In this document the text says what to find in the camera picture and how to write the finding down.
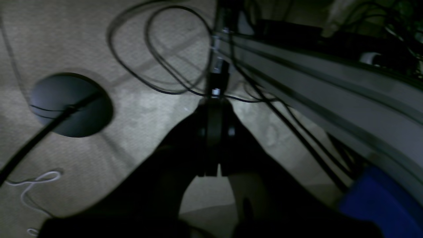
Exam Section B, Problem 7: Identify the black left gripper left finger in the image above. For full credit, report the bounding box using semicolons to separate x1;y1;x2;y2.
38;99;208;238

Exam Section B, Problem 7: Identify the white floor cable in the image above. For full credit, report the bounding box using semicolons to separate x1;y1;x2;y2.
5;170;63;237

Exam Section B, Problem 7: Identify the black looped floor cable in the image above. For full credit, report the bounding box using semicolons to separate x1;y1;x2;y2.
107;0;288;103

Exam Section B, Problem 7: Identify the aluminium frame rail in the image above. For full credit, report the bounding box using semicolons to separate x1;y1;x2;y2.
232;36;423;203

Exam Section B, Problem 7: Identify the aluminium frame leg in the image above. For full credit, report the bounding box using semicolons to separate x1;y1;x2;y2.
204;0;239;100

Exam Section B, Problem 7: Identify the round grey floor object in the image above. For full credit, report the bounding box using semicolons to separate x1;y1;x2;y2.
30;72;114;138

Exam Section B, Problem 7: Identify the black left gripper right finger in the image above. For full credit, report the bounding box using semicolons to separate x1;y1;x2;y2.
207;99;383;238

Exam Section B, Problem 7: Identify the blue box on floor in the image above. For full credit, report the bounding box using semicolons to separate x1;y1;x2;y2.
338;166;423;238

